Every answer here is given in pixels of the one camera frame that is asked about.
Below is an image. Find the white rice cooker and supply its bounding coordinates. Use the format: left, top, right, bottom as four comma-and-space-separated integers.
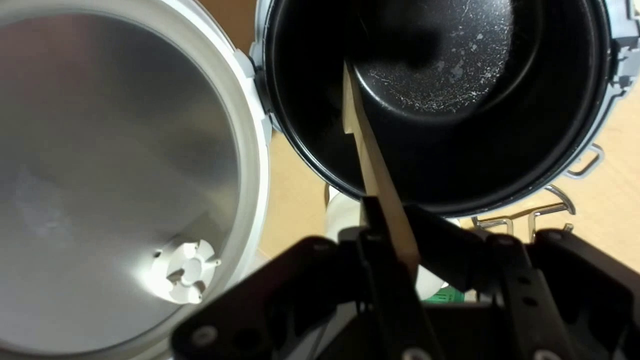
0, 0, 637, 360

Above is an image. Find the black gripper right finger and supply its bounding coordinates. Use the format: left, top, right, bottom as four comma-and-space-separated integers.
405, 206, 640, 360

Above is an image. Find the green bottle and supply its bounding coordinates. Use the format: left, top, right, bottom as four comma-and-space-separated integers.
427, 286, 463, 304

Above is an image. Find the light wooden table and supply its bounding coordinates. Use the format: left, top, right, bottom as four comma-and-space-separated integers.
198, 0, 640, 272

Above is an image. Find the wooden spoon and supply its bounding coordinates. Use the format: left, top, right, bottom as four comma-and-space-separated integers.
341, 61, 419, 278

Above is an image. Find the metal wire rack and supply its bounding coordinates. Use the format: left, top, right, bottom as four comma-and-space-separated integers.
470, 143, 603, 235

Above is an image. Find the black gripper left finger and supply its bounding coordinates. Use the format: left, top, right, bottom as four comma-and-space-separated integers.
170, 228, 427, 360

